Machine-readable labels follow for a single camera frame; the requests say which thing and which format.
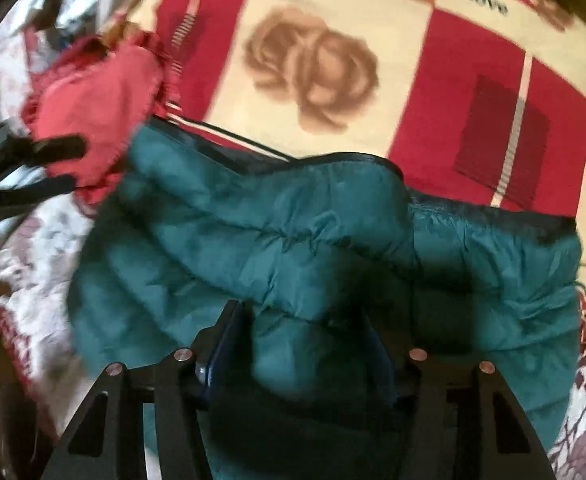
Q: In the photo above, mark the white floral bedsheet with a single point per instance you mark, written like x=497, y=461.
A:
x=43, y=270

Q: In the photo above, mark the red ruffled pillow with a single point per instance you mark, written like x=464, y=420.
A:
x=98, y=105

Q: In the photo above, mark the red cream rose-print blanket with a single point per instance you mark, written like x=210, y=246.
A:
x=353, y=60

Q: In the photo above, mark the teal quilted puffer jacket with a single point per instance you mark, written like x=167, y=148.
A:
x=273, y=240

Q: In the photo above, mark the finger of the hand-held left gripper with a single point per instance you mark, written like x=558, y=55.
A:
x=38, y=190
x=55, y=149

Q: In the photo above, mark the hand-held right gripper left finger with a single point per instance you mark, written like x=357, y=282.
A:
x=223, y=355

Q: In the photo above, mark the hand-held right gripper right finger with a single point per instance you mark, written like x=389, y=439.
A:
x=385, y=360

